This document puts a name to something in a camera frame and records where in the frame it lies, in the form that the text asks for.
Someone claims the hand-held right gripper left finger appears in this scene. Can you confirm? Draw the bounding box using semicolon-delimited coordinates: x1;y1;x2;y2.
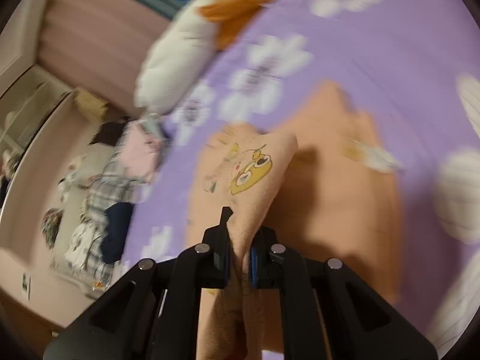
43;206;231;360

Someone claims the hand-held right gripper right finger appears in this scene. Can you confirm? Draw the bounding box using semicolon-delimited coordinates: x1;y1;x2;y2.
249;227;437;360

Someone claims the orange printed shirt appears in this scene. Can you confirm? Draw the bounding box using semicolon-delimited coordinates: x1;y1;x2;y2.
185;80;404;360

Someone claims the navy dark cloth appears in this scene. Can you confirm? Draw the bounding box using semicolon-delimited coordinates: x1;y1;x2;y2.
100;202;136;265

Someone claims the pink folded garment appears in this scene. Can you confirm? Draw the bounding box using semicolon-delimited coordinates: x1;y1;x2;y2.
120;122;166;181

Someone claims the white striped garment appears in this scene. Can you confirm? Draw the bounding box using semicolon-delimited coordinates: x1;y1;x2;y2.
64;221;106;271

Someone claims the dark brown cloth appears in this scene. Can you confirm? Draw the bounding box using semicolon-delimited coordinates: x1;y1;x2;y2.
90;120;128;147

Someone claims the colourful knitted cloth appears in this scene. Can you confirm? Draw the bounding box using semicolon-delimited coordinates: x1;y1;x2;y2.
41;208;64;250

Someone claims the yellow pleated cloth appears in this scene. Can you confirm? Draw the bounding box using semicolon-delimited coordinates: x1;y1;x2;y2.
73;87;109;115

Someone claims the white plush duck toy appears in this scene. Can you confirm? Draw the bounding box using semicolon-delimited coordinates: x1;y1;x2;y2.
135;0;284;115

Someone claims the purple floral blanket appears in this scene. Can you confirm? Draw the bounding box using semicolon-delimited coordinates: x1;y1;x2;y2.
120;0;480;360

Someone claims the pink curtain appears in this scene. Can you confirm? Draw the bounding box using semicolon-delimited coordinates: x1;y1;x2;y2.
35;0;211;109

